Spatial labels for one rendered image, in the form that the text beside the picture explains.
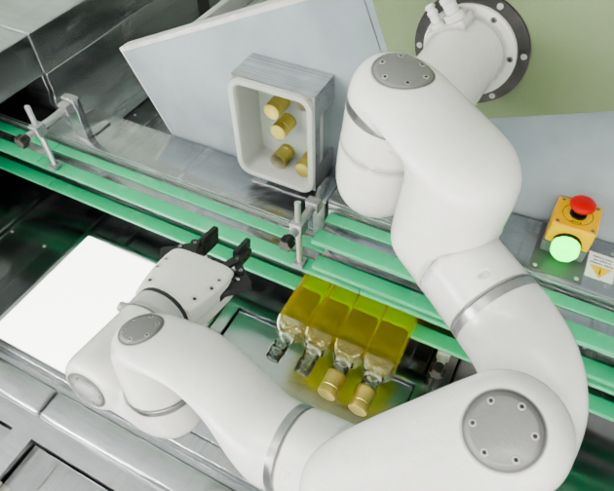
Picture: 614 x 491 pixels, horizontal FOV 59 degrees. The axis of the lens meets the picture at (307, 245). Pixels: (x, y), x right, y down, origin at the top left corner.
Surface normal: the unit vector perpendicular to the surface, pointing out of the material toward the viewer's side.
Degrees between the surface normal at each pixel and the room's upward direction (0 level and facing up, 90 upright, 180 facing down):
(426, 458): 66
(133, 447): 90
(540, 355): 45
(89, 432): 90
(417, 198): 31
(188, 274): 104
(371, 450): 76
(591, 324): 90
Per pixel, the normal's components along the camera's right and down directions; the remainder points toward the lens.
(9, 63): 0.89, 0.34
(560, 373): 0.04, 0.18
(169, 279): 0.03, -0.80
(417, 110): -0.07, -0.54
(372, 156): -0.42, 0.70
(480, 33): 0.30, -0.46
